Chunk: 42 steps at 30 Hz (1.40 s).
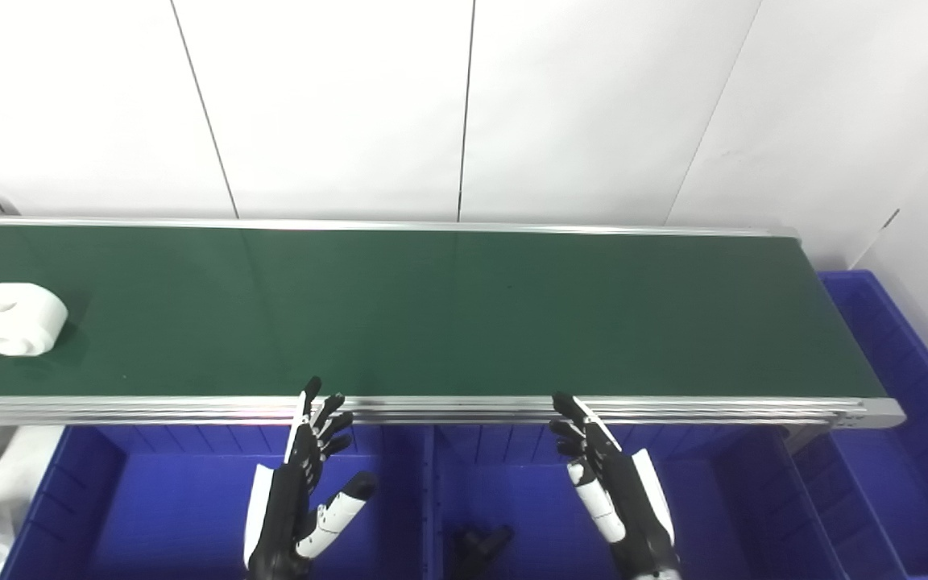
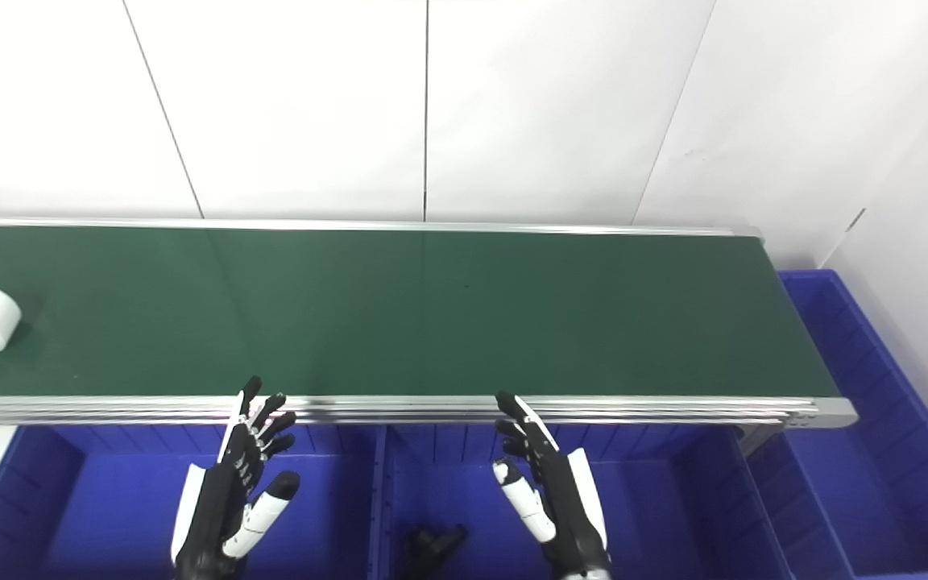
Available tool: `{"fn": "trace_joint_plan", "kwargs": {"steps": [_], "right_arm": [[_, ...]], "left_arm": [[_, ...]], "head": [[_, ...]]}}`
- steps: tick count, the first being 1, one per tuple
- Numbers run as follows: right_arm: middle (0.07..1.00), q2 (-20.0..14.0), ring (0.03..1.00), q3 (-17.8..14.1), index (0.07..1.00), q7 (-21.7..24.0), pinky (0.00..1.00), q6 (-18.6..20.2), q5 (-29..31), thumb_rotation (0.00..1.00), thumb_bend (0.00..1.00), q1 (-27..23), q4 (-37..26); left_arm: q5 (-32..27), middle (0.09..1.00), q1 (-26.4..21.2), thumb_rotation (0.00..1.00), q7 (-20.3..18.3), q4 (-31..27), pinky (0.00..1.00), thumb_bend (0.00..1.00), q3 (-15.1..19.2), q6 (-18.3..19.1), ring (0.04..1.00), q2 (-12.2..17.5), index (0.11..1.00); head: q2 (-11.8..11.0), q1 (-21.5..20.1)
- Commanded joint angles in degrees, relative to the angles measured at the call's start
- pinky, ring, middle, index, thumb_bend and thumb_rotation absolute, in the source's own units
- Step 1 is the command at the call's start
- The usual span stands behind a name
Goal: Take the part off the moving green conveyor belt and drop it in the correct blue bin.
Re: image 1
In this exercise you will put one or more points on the white cylindrical part with holes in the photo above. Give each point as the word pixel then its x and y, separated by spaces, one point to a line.
pixel 16 318

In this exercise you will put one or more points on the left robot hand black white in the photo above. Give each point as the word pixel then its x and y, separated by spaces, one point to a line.
pixel 283 507

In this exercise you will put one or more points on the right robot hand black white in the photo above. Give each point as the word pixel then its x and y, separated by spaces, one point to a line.
pixel 633 507

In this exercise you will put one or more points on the black part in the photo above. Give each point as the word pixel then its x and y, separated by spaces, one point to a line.
pixel 476 552

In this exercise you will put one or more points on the blue plastic bin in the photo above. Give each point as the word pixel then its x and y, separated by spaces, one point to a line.
pixel 907 435
pixel 738 515
pixel 166 507

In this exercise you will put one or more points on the green conveyor belt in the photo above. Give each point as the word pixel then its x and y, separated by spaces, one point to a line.
pixel 464 314
pixel 448 409

